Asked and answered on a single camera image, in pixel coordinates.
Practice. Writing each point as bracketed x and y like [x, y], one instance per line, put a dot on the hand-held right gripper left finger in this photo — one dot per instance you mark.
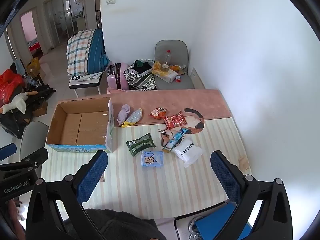
[92, 176]

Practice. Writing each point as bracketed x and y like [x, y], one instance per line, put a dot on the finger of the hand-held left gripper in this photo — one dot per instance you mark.
[7, 150]
[35, 158]

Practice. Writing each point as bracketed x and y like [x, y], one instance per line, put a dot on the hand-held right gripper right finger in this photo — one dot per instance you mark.
[225, 176]

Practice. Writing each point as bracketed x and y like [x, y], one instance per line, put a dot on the white soft packet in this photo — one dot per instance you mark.
[188, 151]

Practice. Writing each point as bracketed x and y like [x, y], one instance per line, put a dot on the green packet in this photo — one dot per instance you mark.
[140, 144]

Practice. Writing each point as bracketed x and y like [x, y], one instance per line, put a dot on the long blue packet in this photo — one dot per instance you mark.
[176, 138]

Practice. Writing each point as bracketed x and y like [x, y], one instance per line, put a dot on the light blue tissue pack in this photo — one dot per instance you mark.
[152, 159]

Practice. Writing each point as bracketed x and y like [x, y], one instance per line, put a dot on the purple socks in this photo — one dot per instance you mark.
[124, 113]

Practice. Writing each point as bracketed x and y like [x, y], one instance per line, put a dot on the glittery yellow-edged pouch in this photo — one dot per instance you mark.
[133, 117]

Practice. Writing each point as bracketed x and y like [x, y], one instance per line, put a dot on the red snack packet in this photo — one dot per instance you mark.
[175, 120]

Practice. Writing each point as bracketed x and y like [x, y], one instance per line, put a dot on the orange snack packet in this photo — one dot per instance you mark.
[158, 113]

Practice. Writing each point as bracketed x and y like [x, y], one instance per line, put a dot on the grey round-backed chair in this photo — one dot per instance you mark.
[32, 137]

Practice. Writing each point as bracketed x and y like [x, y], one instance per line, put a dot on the blue seat chair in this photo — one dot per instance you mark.
[217, 220]

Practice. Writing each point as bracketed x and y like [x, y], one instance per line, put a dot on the small brown cardboard box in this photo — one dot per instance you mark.
[41, 110]

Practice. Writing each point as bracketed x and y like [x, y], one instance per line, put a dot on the white goose plush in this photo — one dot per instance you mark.
[18, 102]

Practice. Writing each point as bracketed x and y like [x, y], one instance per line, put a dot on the person's dark fleece clothing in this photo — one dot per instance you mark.
[120, 225]

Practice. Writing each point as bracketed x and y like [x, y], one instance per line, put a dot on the striped cat printed mat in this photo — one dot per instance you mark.
[150, 187]

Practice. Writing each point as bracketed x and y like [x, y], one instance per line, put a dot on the pile of black tripods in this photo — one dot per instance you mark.
[37, 92]

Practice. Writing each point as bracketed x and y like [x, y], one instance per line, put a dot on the red plastic bag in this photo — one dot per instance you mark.
[8, 85]

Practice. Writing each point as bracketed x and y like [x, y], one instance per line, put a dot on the light blue cloth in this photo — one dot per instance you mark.
[20, 66]

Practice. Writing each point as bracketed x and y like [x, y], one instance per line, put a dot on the yellow paper bag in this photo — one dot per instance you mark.
[33, 66]

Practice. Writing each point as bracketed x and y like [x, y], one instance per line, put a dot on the pink cloth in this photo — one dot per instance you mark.
[113, 90]

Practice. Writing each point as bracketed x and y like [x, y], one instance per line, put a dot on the white metal-legged chair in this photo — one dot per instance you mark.
[85, 83]

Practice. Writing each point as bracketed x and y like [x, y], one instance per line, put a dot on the white flat board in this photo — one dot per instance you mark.
[197, 78]

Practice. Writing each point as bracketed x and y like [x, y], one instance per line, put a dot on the pink suitcase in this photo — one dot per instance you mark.
[117, 76]

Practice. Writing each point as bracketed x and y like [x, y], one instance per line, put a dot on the black white patterned bag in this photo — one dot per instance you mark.
[142, 81]

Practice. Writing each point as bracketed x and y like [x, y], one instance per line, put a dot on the small red box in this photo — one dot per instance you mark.
[178, 79]

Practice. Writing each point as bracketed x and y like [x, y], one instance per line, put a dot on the white wrapped pack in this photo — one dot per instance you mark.
[167, 76]

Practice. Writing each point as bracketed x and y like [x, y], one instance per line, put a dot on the folded plaid blue quilt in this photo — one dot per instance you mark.
[82, 51]

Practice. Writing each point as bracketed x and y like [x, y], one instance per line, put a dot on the yellow plastic bag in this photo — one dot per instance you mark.
[157, 68]

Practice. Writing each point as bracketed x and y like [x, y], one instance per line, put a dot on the clear plastic bottle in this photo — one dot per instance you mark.
[168, 58]

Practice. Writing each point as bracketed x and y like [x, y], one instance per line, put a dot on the grey padded chair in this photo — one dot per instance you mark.
[172, 48]

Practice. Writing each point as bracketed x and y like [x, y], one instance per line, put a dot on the glass sliding door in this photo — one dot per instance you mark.
[65, 17]

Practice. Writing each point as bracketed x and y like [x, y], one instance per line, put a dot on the wall switch plate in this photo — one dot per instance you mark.
[111, 0]

